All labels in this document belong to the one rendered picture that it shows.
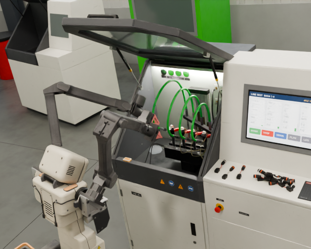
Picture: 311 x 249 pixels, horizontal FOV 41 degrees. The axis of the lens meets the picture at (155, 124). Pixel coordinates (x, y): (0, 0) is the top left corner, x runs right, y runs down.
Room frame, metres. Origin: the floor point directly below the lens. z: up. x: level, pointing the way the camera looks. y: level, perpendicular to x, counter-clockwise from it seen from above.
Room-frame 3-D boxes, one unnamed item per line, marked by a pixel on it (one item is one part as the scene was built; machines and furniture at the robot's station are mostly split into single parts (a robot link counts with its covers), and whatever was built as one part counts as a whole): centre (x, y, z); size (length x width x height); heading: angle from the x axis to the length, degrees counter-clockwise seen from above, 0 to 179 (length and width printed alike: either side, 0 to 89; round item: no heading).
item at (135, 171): (2.20, 0.04, 0.87); 0.62 x 0.04 x 0.16; 52
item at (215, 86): (2.46, -0.45, 1.20); 0.13 x 0.03 x 0.31; 52
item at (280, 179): (1.83, -0.60, 1.01); 0.23 x 0.11 x 0.06; 52
